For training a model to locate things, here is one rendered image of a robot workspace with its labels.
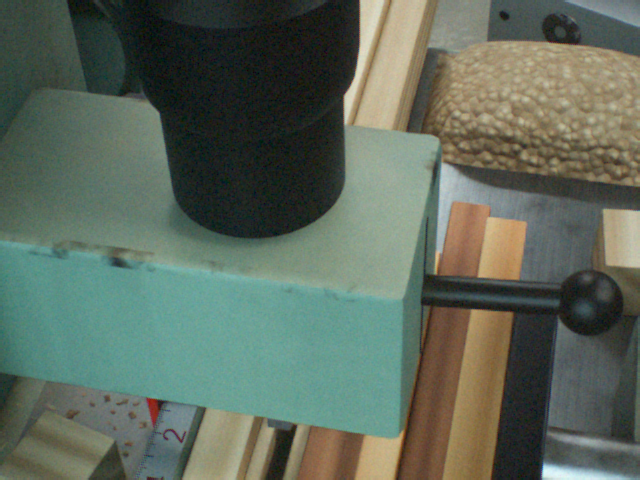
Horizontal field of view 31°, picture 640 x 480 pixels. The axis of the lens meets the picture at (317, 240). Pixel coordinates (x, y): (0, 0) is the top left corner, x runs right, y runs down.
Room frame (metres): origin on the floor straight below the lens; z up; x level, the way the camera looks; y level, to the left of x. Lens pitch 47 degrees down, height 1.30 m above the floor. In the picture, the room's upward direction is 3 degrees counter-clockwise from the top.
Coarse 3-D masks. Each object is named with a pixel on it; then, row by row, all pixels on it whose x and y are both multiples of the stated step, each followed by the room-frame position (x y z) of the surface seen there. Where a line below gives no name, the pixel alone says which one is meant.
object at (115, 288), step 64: (64, 128) 0.28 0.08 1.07; (128, 128) 0.27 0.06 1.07; (0, 192) 0.25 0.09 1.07; (64, 192) 0.25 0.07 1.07; (128, 192) 0.25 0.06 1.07; (384, 192) 0.24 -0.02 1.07; (0, 256) 0.23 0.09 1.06; (64, 256) 0.22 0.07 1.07; (128, 256) 0.22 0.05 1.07; (192, 256) 0.22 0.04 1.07; (256, 256) 0.22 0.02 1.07; (320, 256) 0.22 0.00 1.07; (384, 256) 0.21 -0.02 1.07; (0, 320) 0.23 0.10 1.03; (64, 320) 0.22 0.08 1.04; (128, 320) 0.22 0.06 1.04; (192, 320) 0.21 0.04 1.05; (256, 320) 0.21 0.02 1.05; (320, 320) 0.20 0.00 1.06; (384, 320) 0.20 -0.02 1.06; (128, 384) 0.22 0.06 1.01; (192, 384) 0.21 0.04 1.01; (256, 384) 0.21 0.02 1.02; (320, 384) 0.20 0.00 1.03; (384, 384) 0.20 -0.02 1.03
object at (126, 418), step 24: (24, 384) 0.38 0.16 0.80; (48, 384) 0.38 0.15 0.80; (24, 408) 0.36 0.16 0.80; (48, 408) 0.36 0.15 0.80; (72, 408) 0.36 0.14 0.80; (96, 408) 0.36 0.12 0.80; (120, 408) 0.36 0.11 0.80; (144, 408) 0.36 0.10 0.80; (0, 432) 0.35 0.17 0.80; (24, 432) 0.35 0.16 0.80; (120, 432) 0.34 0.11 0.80; (144, 432) 0.34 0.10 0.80; (0, 456) 0.33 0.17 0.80; (120, 456) 0.33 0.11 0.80
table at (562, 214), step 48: (432, 48) 0.53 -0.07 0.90; (480, 192) 0.41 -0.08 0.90; (528, 192) 0.41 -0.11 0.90; (576, 192) 0.41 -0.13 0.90; (624, 192) 0.41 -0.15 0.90; (528, 240) 0.38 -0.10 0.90; (576, 240) 0.37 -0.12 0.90; (576, 336) 0.32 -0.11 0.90; (624, 336) 0.31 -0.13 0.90; (576, 384) 0.29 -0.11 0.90
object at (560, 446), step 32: (544, 320) 0.25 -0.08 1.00; (512, 352) 0.24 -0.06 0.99; (544, 352) 0.24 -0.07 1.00; (512, 384) 0.22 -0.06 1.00; (544, 384) 0.22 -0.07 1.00; (512, 416) 0.21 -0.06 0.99; (544, 416) 0.21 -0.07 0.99; (512, 448) 0.20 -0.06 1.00; (544, 448) 0.20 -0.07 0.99; (576, 448) 0.22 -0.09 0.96; (608, 448) 0.22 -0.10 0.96
